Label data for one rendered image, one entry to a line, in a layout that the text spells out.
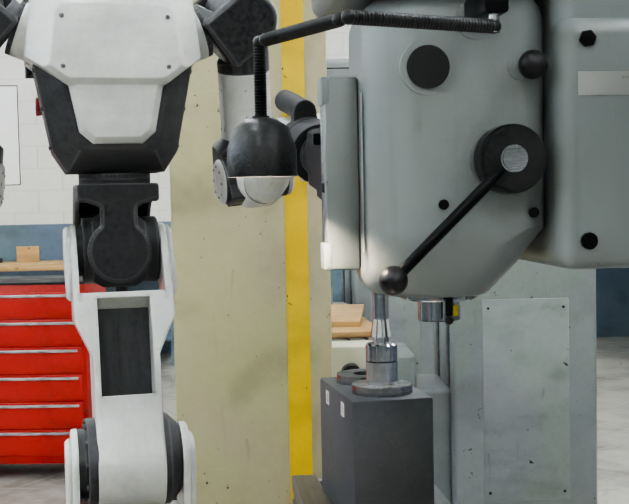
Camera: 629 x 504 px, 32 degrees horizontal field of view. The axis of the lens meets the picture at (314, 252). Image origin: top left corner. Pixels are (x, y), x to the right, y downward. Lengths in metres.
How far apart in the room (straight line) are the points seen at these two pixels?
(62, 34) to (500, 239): 0.87
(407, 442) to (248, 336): 1.39
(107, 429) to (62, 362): 4.03
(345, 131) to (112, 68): 0.65
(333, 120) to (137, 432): 0.72
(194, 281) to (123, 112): 1.21
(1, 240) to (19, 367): 4.60
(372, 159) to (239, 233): 1.79
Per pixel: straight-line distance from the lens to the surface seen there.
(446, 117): 1.15
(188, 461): 1.77
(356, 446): 1.60
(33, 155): 10.32
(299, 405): 3.00
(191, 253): 2.94
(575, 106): 1.17
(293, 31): 1.08
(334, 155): 1.21
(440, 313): 1.23
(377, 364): 1.63
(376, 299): 1.63
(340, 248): 1.21
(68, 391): 5.79
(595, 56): 1.18
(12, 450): 5.93
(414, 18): 1.04
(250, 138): 1.12
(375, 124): 1.16
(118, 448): 1.74
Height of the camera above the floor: 1.42
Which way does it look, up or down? 3 degrees down
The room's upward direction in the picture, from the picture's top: 1 degrees counter-clockwise
